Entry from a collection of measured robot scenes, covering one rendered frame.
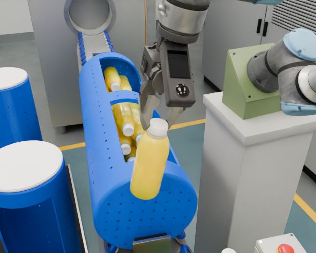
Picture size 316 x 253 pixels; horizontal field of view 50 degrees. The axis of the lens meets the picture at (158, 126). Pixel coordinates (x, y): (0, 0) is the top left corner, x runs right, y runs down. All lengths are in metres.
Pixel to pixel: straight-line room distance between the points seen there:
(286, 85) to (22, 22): 5.14
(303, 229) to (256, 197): 1.15
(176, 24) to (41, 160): 0.84
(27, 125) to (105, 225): 1.15
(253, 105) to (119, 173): 0.58
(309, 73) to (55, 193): 0.89
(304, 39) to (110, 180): 0.69
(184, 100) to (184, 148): 2.48
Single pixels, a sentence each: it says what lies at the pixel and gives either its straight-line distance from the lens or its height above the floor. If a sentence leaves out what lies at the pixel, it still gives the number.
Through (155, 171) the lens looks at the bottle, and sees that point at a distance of 0.71.
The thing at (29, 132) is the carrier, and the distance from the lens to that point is 2.01.
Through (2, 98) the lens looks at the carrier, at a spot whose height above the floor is 0.98.
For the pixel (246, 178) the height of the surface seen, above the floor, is 0.95.
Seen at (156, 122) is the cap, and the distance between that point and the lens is 0.68.
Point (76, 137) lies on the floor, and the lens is 3.24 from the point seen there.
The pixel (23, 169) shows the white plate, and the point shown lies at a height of 1.04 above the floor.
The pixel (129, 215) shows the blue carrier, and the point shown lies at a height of 1.11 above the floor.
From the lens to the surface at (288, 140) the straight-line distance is 1.31.
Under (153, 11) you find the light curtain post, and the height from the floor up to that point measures 1.26.
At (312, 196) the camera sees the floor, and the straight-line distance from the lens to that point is 2.80.
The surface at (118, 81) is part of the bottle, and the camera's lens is 1.48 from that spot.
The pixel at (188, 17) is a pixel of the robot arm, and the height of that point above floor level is 1.64.
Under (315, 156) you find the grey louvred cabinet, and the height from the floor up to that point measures 0.23.
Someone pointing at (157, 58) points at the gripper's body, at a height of 1.56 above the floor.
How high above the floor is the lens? 1.78
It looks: 33 degrees down
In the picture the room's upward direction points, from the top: straight up
